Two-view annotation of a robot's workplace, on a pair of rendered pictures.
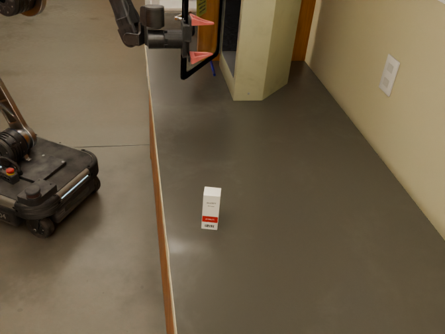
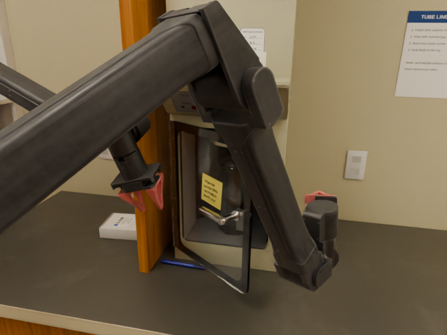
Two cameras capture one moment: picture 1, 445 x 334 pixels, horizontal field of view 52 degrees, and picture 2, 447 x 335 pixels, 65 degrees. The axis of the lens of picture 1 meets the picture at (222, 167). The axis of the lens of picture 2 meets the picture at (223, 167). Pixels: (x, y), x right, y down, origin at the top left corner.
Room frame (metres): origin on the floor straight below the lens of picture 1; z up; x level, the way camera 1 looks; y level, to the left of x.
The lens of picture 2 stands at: (1.30, 0.86, 1.59)
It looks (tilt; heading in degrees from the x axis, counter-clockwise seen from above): 19 degrees down; 294
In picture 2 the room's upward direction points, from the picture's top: 1 degrees clockwise
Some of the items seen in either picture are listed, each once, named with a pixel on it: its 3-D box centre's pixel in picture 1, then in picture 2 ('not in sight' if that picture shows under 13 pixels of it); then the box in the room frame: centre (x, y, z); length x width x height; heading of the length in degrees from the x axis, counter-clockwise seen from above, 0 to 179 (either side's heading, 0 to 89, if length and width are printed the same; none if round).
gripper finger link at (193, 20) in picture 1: (198, 27); (319, 205); (1.40, 0.11, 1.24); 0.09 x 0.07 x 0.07; 103
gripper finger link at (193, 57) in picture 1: (198, 50); not in sight; (1.40, 0.11, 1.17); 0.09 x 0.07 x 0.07; 103
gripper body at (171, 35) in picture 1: (175, 39); not in sight; (1.38, 0.18, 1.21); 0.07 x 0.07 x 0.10; 13
